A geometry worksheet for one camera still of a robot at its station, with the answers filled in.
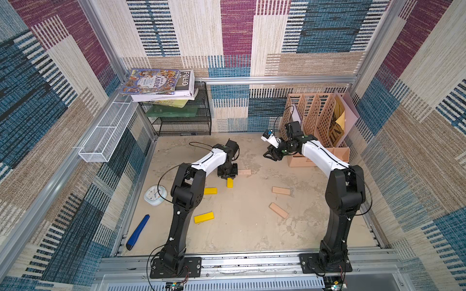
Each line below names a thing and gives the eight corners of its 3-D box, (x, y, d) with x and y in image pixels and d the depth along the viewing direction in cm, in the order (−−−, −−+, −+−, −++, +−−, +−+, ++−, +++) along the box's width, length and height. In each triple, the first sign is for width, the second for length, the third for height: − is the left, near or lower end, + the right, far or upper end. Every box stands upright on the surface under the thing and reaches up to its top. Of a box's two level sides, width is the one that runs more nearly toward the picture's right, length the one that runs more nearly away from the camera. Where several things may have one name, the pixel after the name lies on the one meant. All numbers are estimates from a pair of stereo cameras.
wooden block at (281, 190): (272, 193, 97) (272, 190, 94) (272, 188, 98) (272, 186, 96) (289, 195, 96) (290, 192, 93) (289, 190, 97) (290, 188, 95)
